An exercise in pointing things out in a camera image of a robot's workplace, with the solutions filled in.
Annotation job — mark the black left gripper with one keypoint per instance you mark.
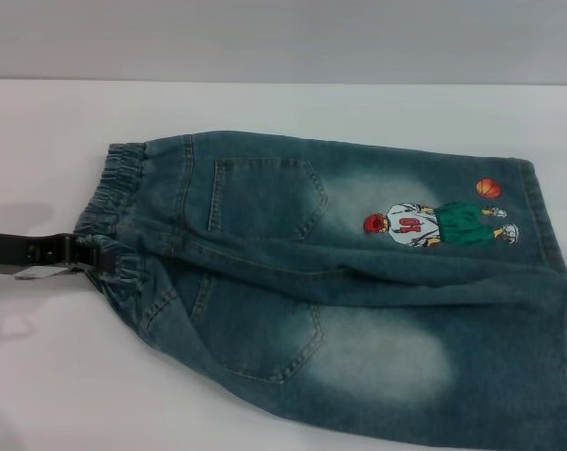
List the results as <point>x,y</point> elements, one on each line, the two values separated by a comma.
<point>5,245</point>

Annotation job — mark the blue denim shorts with print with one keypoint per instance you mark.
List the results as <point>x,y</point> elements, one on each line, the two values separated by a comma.
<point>288,310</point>

